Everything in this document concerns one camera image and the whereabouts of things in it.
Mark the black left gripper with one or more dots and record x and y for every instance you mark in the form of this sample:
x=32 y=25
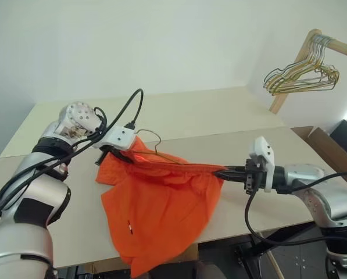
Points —
x=105 y=153

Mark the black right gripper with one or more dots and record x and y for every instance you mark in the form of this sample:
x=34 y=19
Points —
x=254 y=175

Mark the orange shorts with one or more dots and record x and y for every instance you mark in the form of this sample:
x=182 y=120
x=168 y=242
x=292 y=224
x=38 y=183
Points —
x=161 y=203

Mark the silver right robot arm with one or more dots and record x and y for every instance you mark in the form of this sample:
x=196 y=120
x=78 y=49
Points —
x=330 y=203

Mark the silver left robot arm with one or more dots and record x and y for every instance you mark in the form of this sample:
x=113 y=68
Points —
x=30 y=232

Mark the wooden clothes rack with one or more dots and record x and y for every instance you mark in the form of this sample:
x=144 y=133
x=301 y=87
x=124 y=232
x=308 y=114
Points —
x=280 y=101

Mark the brown cardboard box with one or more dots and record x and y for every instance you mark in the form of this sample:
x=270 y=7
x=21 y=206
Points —
x=330 y=148

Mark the wooden stick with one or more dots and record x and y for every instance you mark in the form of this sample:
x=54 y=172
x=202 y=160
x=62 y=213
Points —
x=274 y=264

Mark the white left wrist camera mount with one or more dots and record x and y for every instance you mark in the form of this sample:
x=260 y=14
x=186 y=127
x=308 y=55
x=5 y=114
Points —
x=121 y=138

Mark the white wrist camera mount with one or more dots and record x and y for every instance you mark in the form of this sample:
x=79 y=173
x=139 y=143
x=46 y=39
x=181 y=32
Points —
x=121 y=138
x=267 y=162

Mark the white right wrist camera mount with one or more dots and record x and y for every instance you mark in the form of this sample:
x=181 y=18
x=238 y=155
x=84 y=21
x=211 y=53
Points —
x=267 y=162

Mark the black metal table frame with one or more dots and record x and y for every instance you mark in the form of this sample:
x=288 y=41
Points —
x=248 y=250

